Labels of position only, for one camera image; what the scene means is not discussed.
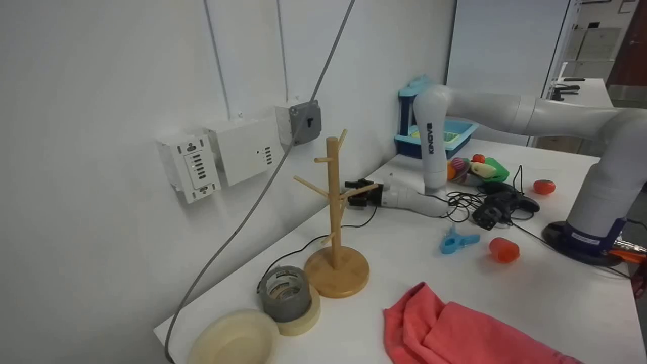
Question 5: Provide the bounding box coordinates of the salmon pink sweatshirt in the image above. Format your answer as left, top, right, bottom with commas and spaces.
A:
382, 284, 580, 364

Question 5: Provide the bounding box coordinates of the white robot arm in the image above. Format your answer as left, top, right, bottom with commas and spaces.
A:
387, 86, 647, 266

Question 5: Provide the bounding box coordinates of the black power plug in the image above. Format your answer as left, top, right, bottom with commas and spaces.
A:
345, 178, 382, 207

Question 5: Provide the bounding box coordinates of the wooden mug tree stand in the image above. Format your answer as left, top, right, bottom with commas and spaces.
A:
298, 133, 370, 300

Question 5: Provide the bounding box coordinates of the grey tape roll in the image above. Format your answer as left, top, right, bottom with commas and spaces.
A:
257, 266, 311, 322

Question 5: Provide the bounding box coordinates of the blue plastic clamp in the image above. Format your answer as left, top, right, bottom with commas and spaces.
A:
438, 226, 478, 255

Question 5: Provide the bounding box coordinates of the cream tape roll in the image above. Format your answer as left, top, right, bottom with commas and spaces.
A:
276, 289, 321, 336

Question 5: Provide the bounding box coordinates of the cream shallow bowl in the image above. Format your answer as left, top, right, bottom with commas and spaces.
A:
188, 309, 278, 364

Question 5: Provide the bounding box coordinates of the red plastic toy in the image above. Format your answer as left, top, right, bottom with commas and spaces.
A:
490, 238, 520, 264

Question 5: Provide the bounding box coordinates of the small red toy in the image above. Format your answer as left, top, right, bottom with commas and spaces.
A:
533, 181, 556, 197

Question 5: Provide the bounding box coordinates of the thin black cord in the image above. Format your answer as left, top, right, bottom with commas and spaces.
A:
260, 205, 380, 285

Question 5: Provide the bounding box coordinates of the grey wall outlet box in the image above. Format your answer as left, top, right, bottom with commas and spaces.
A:
276, 102, 321, 147

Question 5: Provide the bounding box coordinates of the white wall junction box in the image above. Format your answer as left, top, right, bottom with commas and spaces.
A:
208, 121, 283, 186

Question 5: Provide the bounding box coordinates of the white wall socket box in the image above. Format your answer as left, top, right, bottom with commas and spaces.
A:
155, 129, 221, 205

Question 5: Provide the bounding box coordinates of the grey hanging cable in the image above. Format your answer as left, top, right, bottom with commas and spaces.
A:
162, 0, 357, 364

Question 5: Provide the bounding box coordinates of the black cable bundle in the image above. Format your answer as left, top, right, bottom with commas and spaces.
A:
442, 181, 542, 231

